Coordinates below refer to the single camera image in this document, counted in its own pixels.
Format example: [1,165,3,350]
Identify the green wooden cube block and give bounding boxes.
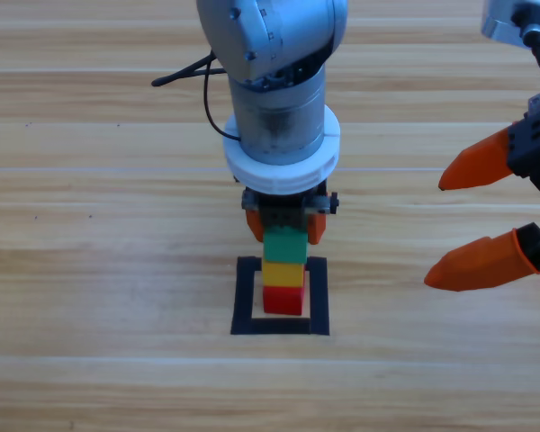
[263,228,309,264]

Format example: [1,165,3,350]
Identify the yellow wooden cube block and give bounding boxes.
[260,260,306,288]

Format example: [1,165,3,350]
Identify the red wooden cube block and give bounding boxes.
[263,285,306,315]

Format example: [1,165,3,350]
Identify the black tape square outline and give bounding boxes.
[230,256,330,337]

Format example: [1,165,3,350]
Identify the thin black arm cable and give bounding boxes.
[202,53,243,141]

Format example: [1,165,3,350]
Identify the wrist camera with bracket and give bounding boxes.
[480,0,540,50]

